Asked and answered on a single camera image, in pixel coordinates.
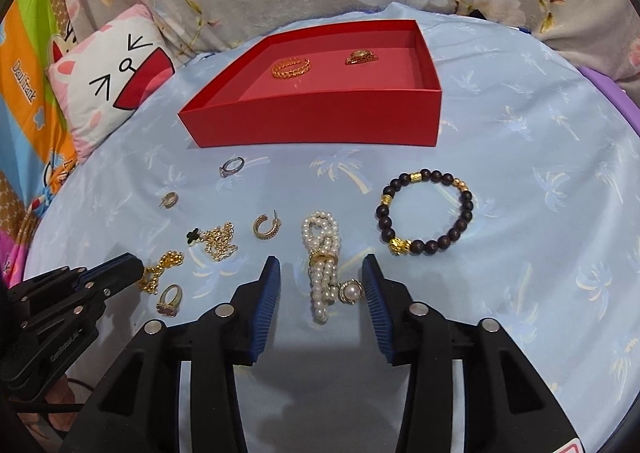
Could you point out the light blue palm print sheet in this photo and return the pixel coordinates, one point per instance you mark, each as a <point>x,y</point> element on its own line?
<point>525,213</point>

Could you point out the white cat face pillow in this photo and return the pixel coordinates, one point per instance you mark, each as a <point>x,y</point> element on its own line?
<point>107,78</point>

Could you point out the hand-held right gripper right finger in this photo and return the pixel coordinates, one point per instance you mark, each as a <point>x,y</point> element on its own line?
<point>375,305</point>

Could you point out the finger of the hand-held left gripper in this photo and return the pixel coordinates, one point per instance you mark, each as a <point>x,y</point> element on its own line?
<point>92,298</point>
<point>117,268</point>

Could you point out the purple cloth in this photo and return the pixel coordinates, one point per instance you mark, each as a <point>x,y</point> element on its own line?
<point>612,88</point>

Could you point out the small gold hoop earring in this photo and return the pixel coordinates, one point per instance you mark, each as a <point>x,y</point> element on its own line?
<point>169,200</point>

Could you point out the gold hoop earring with post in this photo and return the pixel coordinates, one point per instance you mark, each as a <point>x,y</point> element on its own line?
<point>265,226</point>

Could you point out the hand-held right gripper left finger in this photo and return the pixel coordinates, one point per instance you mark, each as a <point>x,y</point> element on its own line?
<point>267,305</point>

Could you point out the red jewelry box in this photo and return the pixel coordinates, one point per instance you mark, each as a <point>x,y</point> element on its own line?
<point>320,98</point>

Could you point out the colourful cartoon blanket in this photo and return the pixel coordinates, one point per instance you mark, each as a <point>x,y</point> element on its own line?
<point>27,133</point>

